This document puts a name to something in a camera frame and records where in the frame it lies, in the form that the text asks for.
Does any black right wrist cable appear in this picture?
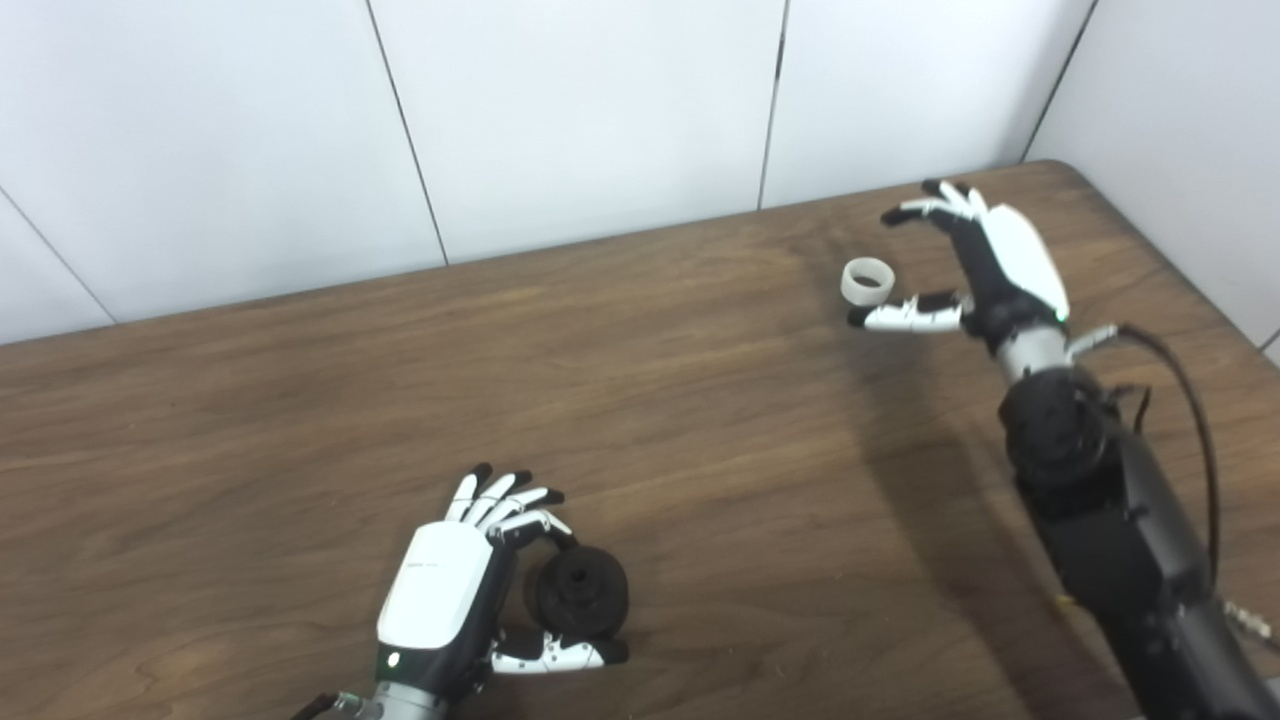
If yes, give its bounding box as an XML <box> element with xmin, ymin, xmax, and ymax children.
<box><xmin>1065</xmin><ymin>322</ymin><xmax>1280</xmax><ymax>651</ymax></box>

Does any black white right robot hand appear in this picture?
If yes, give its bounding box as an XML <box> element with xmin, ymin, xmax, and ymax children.
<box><xmin>847</xmin><ymin>179</ymin><xmax>1071</xmax><ymax>346</ymax></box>

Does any white plastic ring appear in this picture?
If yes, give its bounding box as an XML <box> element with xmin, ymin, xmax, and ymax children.
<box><xmin>840</xmin><ymin>257</ymin><xmax>897</xmax><ymax>308</ymax></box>

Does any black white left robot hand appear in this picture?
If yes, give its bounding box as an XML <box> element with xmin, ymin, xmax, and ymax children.
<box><xmin>375</xmin><ymin>462</ymin><xmax>631</xmax><ymax>701</ymax></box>

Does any round black plastic part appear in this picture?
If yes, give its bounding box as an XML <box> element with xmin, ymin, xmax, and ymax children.
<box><xmin>533</xmin><ymin>545</ymin><xmax>631</xmax><ymax>641</ymax></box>

